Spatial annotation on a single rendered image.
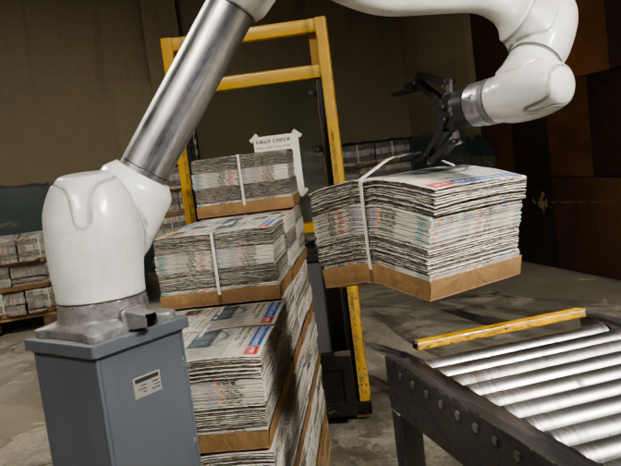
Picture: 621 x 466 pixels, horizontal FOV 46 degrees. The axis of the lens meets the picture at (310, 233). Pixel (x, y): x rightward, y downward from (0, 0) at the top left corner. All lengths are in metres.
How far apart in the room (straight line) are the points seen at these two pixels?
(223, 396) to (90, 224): 0.63
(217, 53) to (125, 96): 7.28
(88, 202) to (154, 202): 0.22
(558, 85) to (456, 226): 0.33
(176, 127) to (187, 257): 0.88
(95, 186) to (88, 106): 7.45
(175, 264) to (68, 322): 1.02
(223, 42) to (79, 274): 0.53
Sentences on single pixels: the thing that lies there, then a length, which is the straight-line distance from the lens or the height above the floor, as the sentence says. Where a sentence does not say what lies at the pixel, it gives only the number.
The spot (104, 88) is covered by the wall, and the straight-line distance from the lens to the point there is 8.74.
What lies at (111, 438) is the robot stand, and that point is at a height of 0.84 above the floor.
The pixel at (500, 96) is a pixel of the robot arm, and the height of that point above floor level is 1.32.
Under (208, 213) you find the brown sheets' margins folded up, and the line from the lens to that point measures 2.83.
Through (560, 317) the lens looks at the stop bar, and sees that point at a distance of 1.81.
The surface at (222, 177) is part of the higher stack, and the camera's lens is 2.82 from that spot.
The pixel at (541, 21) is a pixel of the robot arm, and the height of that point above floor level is 1.45.
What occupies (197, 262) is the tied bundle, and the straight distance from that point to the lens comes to 2.26.
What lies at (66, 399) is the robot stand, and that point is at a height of 0.90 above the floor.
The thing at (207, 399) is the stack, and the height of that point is 0.73.
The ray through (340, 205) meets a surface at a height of 1.14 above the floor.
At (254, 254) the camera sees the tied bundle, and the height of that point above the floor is 0.98.
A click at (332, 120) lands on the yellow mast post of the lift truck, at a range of 3.30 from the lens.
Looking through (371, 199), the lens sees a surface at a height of 1.15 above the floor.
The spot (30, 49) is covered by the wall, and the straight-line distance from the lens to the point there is 8.83.
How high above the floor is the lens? 1.26
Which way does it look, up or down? 6 degrees down
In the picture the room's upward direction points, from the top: 7 degrees counter-clockwise
